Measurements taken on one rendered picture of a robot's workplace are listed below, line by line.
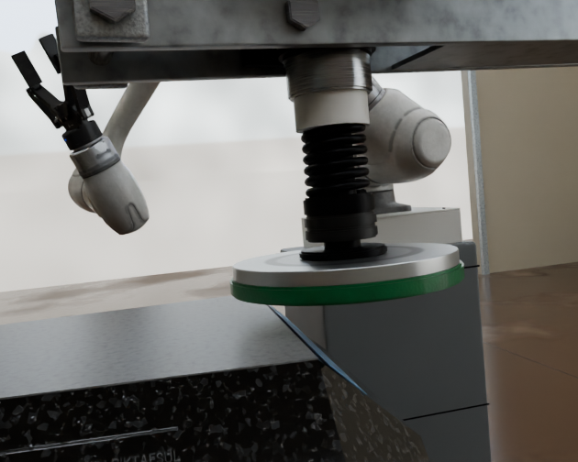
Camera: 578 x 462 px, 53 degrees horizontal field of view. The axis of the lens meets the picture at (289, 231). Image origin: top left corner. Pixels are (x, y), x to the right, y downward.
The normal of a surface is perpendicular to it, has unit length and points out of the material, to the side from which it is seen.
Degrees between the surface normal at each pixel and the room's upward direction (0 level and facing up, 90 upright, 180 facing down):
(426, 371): 90
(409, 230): 90
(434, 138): 96
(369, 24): 90
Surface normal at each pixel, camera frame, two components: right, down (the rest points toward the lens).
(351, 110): 0.44, 0.01
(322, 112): -0.32, 0.07
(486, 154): 0.24, 0.03
